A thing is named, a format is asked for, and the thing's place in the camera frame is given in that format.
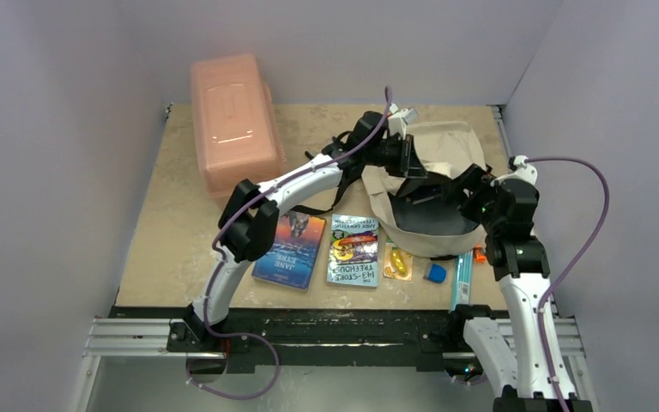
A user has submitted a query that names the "dark blue space book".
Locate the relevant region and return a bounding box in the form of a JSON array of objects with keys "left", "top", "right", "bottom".
[{"left": 408, "top": 185, "right": 442, "bottom": 204}]

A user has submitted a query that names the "book with orange cover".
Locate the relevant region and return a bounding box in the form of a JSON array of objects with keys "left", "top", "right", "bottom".
[{"left": 251, "top": 211, "right": 326, "bottom": 291}]

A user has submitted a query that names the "blue pencil pack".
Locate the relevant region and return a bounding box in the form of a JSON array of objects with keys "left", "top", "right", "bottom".
[{"left": 450, "top": 251, "right": 474, "bottom": 311}]

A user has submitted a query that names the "cream canvas backpack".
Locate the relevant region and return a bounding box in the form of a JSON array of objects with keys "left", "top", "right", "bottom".
[{"left": 283, "top": 120, "right": 495, "bottom": 262}]

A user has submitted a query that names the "blue grey eraser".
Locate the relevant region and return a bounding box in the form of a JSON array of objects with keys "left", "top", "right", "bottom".
[{"left": 423, "top": 263, "right": 448, "bottom": 284}]

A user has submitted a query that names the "pink plastic storage box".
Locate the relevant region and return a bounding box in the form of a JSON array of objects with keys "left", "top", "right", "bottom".
[{"left": 190, "top": 53, "right": 285, "bottom": 199}]

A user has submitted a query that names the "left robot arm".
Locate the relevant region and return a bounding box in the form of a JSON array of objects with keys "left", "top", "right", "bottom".
[{"left": 188, "top": 108, "right": 427, "bottom": 351}]

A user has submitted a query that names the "treehouse storey paperback book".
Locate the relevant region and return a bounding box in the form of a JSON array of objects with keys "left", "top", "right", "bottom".
[{"left": 326, "top": 215, "right": 379, "bottom": 288}]

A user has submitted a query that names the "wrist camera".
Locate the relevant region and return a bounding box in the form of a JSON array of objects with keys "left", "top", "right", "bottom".
[
  {"left": 491, "top": 155, "right": 538, "bottom": 186},
  {"left": 387, "top": 103, "right": 418, "bottom": 138}
]

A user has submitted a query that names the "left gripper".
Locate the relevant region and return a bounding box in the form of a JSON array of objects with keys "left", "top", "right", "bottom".
[{"left": 364, "top": 135, "right": 428, "bottom": 179}]

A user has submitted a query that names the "banana eraser blister pack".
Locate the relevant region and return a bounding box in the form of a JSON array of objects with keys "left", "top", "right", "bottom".
[{"left": 381, "top": 241, "right": 414, "bottom": 282}]

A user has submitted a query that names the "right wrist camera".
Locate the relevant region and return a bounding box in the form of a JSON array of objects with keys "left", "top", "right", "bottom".
[{"left": 491, "top": 155, "right": 538, "bottom": 186}]

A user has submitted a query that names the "orange pencil sharpener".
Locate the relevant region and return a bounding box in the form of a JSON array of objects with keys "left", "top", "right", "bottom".
[{"left": 473, "top": 245, "right": 487, "bottom": 264}]

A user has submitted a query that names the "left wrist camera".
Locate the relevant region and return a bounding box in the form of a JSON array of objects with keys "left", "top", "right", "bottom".
[{"left": 387, "top": 103, "right": 418, "bottom": 138}]

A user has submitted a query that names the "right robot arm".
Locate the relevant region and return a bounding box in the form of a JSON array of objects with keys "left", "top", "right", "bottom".
[{"left": 443, "top": 164, "right": 593, "bottom": 411}]

